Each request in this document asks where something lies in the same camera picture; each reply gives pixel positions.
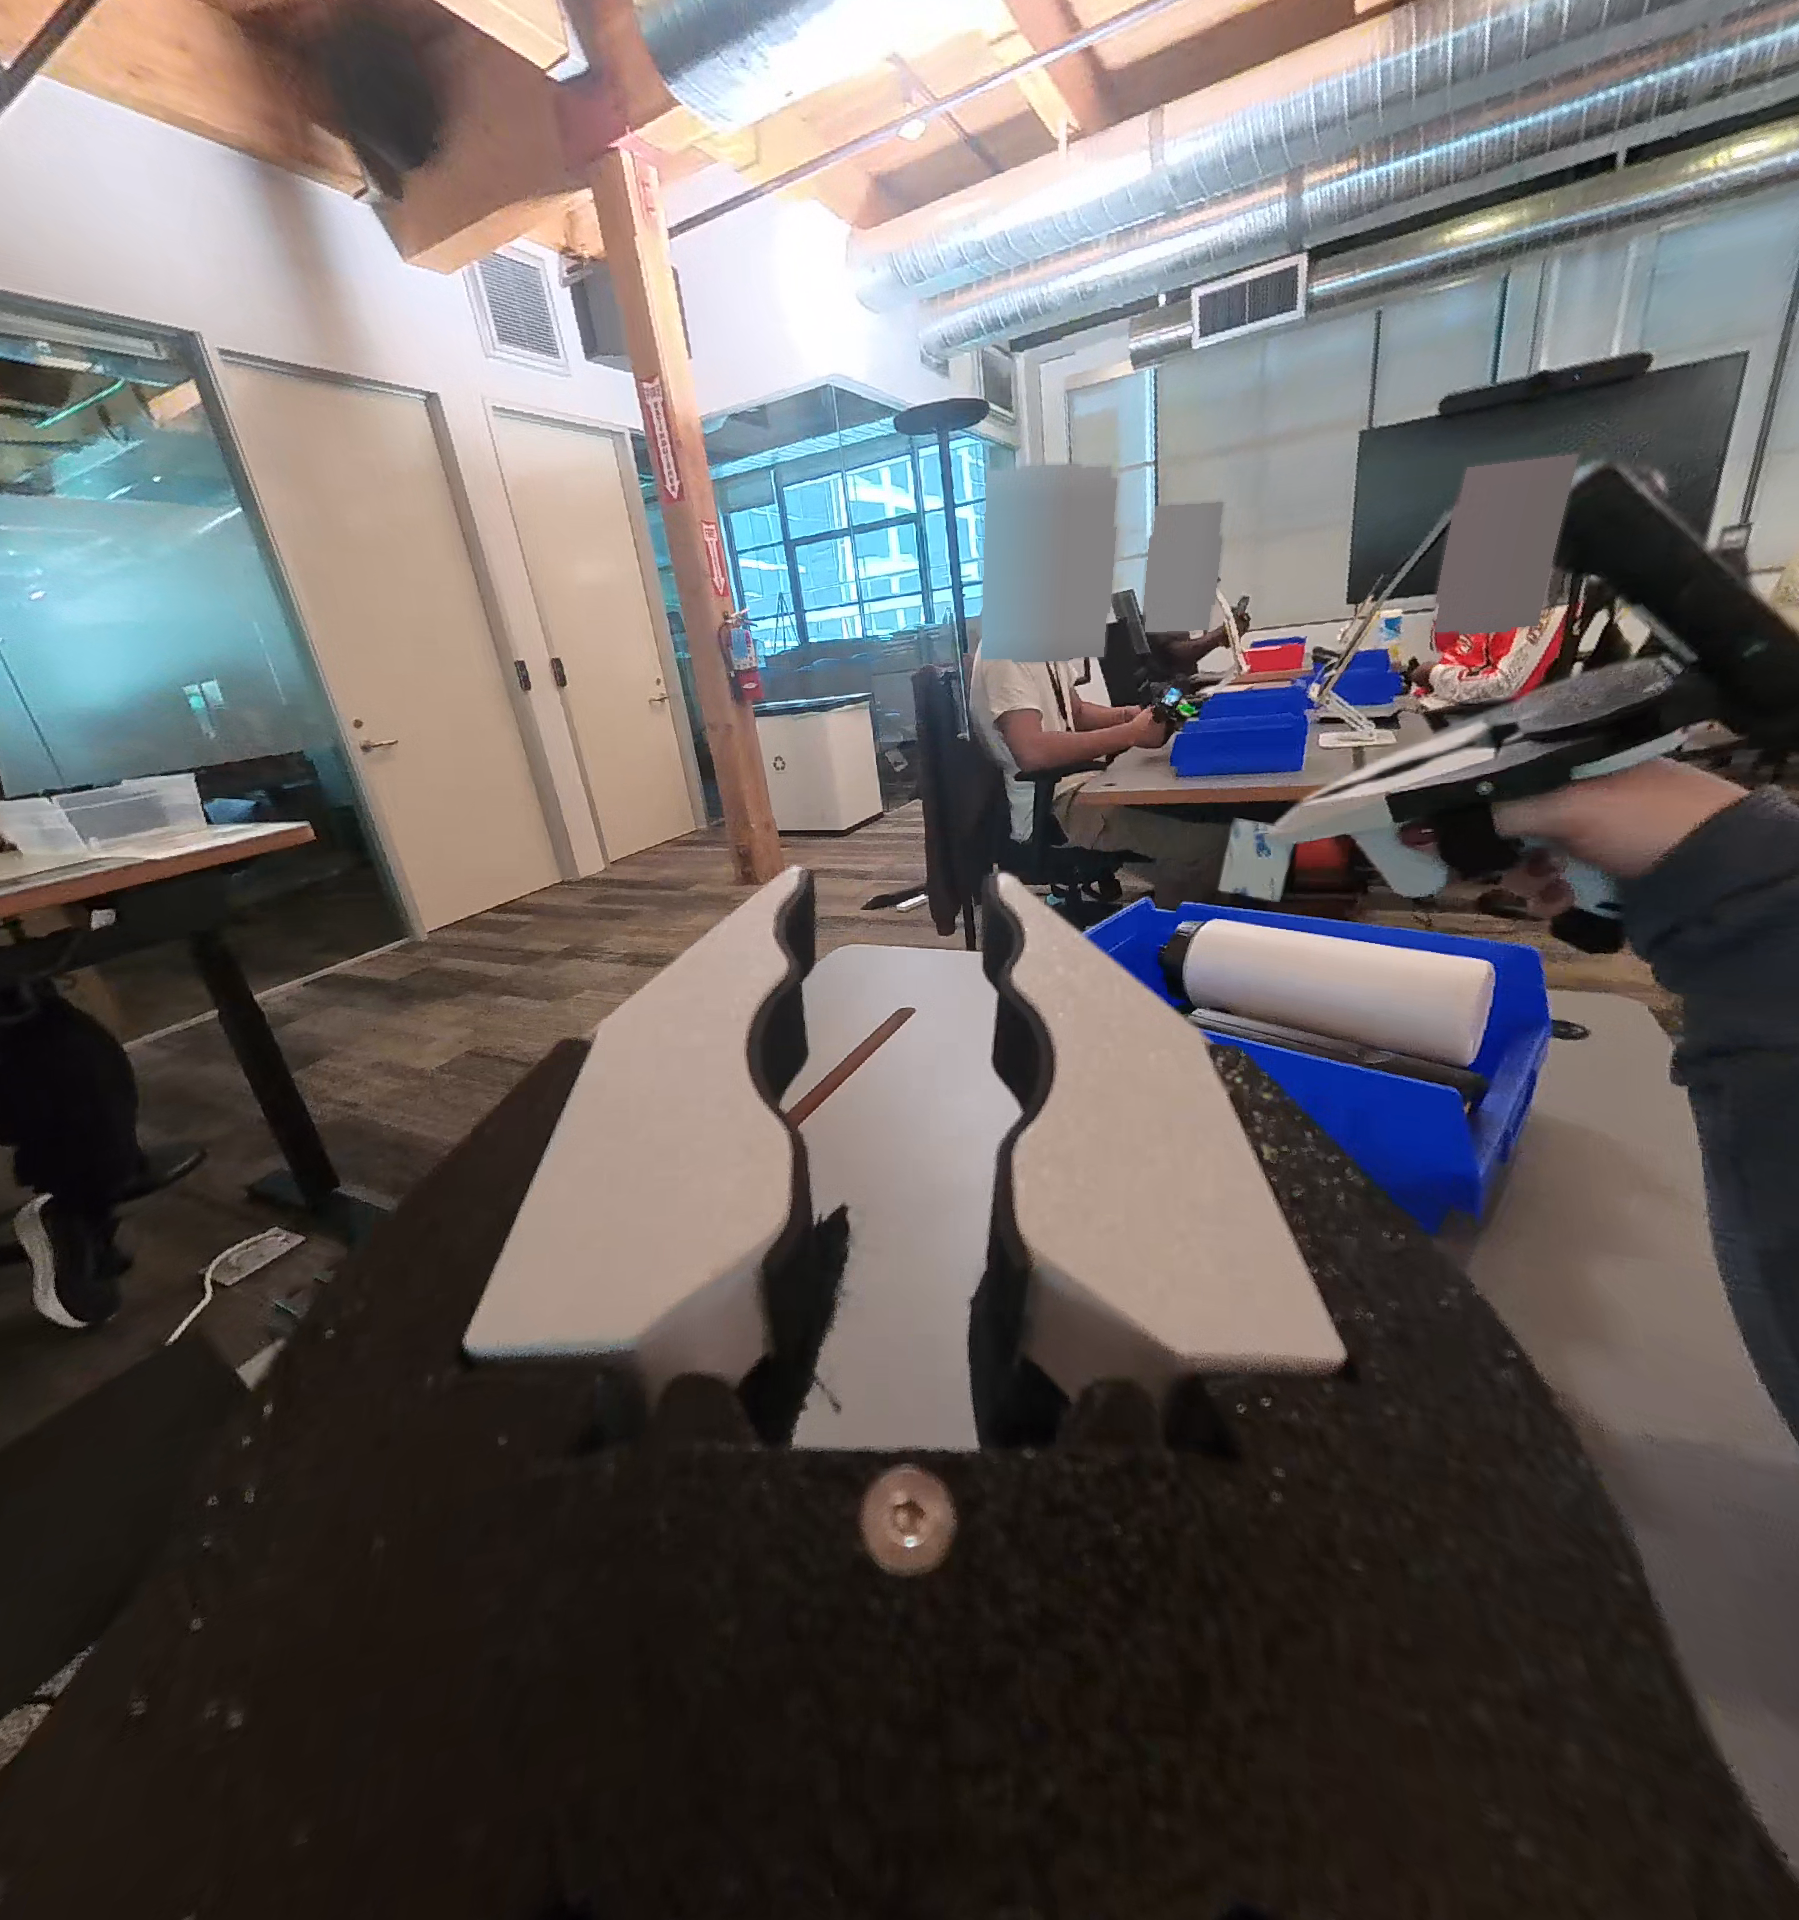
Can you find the blue plastic bin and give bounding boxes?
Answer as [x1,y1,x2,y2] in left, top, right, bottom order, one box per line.
[1083,897,1554,1235]

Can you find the black video bar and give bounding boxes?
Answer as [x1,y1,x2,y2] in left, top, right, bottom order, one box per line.
[1440,350,1653,420]

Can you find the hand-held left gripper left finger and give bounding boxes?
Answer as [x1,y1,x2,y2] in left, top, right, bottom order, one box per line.
[462,866,854,1449]

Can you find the silver spiral air duct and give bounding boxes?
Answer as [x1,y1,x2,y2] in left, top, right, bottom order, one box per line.
[915,106,1799,369]
[631,0,901,128]
[845,0,1799,309]

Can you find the clear plastic boxes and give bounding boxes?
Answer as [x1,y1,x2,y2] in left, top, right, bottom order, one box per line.
[0,773,212,859]

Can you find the white duct vent grille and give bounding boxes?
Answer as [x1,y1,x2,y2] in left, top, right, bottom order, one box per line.
[1188,252,1313,350]

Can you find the thin brown stick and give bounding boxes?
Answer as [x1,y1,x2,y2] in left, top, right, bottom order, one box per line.
[782,1006,918,1131]

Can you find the black office chair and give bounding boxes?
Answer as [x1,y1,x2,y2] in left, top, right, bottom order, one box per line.
[912,660,1133,954]

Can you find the wooden post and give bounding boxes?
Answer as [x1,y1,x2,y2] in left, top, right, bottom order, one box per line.
[589,142,787,886]

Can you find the white bottle with black cap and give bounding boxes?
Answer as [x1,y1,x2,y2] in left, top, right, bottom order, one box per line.
[1158,918,1498,1064]

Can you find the white floor cable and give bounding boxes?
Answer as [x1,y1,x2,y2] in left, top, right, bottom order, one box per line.
[165,1224,309,1346]

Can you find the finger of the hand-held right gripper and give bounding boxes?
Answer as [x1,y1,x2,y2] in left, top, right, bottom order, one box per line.
[1271,749,1509,839]
[1343,705,1531,798]

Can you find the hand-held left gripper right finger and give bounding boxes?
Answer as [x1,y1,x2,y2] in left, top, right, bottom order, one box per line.
[970,871,1355,1449]

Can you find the wooden desk with black legs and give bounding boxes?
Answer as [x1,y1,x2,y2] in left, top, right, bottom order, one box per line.
[0,816,382,1218]

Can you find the white cabinet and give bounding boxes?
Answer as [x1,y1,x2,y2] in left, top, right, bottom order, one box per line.
[753,695,887,836]

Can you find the wall television screen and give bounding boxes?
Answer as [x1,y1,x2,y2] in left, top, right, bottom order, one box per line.
[1346,350,1752,608]

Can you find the white wall vent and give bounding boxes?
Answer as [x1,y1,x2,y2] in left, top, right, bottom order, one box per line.
[464,242,574,369]

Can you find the grey office desk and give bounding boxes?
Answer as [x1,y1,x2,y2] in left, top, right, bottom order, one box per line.
[1072,705,1442,813]

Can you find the person's right forearm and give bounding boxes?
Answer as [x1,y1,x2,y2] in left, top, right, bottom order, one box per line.
[1612,778,1799,1540]

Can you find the person's right hand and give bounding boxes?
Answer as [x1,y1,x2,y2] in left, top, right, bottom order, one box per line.
[1492,757,1756,920]

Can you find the white door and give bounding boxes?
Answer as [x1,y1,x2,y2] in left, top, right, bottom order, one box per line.
[487,401,707,866]
[220,350,563,934]

